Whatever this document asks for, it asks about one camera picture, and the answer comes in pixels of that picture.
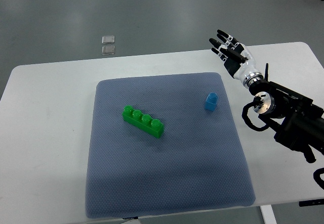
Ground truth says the lower metal floor plate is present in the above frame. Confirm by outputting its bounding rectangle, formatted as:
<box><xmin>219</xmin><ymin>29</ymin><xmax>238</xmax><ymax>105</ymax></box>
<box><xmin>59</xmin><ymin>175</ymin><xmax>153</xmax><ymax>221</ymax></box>
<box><xmin>102</xmin><ymin>45</ymin><xmax>115</xmax><ymax>55</ymax></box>

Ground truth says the white table leg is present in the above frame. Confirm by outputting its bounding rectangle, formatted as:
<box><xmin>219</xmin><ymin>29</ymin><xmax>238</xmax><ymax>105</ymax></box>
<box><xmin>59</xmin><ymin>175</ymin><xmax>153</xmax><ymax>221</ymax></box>
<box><xmin>260</xmin><ymin>205</ymin><xmax>277</xmax><ymax>224</ymax></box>

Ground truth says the small blue block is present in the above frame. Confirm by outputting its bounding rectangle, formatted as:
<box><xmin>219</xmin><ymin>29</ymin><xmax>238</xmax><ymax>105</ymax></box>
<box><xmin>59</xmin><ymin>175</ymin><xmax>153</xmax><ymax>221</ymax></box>
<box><xmin>205</xmin><ymin>93</ymin><xmax>218</xmax><ymax>112</ymax></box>

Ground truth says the black table control panel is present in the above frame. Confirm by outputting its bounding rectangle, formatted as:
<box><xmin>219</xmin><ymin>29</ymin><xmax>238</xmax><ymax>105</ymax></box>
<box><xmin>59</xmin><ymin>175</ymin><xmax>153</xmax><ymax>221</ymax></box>
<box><xmin>299</xmin><ymin>199</ymin><xmax>324</xmax><ymax>207</ymax></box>

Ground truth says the upper metal floor plate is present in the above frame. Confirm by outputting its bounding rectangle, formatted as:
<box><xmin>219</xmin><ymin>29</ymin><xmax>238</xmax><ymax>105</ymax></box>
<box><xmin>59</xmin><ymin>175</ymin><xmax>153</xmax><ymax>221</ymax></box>
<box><xmin>102</xmin><ymin>35</ymin><xmax>115</xmax><ymax>44</ymax></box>

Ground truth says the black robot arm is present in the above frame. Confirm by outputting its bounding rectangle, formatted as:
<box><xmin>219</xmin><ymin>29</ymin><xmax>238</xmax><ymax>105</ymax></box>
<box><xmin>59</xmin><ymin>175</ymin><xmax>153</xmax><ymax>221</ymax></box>
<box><xmin>242</xmin><ymin>75</ymin><xmax>323</xmax><ymax>163</ymax></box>

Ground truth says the metal floor plate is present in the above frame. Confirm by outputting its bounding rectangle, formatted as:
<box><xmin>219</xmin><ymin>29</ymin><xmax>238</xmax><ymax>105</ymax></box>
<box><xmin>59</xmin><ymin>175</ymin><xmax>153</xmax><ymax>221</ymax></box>
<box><xmin>102</xmin><ymin>35</ymin><xmax>115</xmax><ymax>44</ymax></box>
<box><xmin>102</xmin><ymin>45</ymin><xmax>115</xmax><ymax>55</ymax></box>

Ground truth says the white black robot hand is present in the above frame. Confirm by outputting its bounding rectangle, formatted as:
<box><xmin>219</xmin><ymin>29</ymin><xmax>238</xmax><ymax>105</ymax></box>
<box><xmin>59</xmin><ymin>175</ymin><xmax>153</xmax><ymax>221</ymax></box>
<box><xmin>209</xmin><ymin>29</ymin><xmax>264</xmax><ymax>88</ymax></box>

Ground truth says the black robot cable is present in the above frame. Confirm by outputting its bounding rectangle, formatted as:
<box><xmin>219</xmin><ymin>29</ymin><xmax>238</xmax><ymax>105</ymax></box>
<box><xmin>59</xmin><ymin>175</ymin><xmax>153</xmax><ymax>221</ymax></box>
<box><xmin>242</xmin><ymin>102</ymin><xmax>276</xmax><ymax>131</ymax></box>

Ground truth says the blue grey foam mat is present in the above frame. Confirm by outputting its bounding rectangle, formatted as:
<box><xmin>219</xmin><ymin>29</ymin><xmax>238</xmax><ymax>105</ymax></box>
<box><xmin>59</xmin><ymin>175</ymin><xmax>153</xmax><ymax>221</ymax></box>
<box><xmin>86</xmin><ymin>72</ymin><xmax>255</xmax><ymax>218</ymax></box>

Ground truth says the long green block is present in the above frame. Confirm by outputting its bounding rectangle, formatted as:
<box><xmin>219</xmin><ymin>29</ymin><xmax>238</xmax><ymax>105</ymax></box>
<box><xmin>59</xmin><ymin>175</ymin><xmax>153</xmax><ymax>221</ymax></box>
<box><xmin>122</xmin><ymin>105</ymin><xmax>164</xmax><ymax>139</ymax></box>

